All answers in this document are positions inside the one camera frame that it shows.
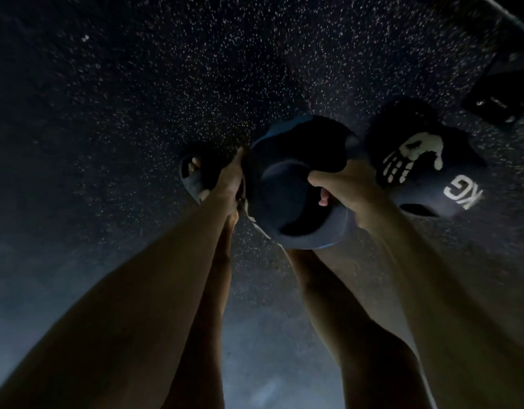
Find dark blue shorts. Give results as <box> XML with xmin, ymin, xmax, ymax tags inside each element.
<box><xmin>240</xmin><ymin>115</ymin><xmax>366</xmax><ymax>251</ymax></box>

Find person's right leg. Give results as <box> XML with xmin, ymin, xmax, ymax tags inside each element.
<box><xmin>283</xmin><ymin>247</ymin><xmax>434</xmax><ymax>409</ymax></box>

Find black garment with white handprint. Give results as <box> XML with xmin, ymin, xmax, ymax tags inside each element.
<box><xmin>363</xmin><ymin>98</ymin><xmax>489</xmax><ymax>220</ymax></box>

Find person's right forearm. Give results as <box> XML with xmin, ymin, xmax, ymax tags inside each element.
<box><xmin>355</xmin><ymin>199</ymin><xmax>524</xmax><ymax>409</ymax></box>

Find person's leg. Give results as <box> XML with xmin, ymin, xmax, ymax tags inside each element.
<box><xmin>162</xmin><ymin>212</ymin><xmax>240</xmax><ymax>409</ymax></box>
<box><xmin>283</xmin><ymin>247</ymin><xmax>434</xmax><ymax>409</ymax></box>

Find person's left leg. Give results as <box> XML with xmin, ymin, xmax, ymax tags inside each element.
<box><xmin>162</xmin><ymin>212</ymin><xmax>240</xmax><ymax>409</ymax></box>

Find dark slipper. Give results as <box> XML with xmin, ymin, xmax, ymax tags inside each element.
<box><xmin>179</xmin><ymin>142</ymin><xmax>229</xmax><ymax>206</ymax></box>

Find person's right hand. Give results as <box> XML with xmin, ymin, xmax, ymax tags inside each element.
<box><xmin>307</xmin><ymin>160</ymin><xmax>389</xmax><ymax>231</ymax></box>

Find person's left foot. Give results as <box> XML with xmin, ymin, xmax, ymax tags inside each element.
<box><xmin>186</xmin><ymin>155</ymin><xmax>214</xmax><ymax>203</ymax></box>

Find black flat object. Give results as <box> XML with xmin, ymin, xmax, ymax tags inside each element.
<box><xmin>461</xmin><ymin>49</ymin><xmax>524</xmax><ymax>129</ymax></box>

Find person's left forearm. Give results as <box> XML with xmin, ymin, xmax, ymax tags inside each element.
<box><xmin>0</xmin><ymin>195</ymin><xmax>240</xmax><ymax>409</ymax></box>

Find person's left hand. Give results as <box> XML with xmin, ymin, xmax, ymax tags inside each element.
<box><xmin>213</xmin><ymin>146</ymin><xmax>246</xmax><ymax>218</ymax></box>

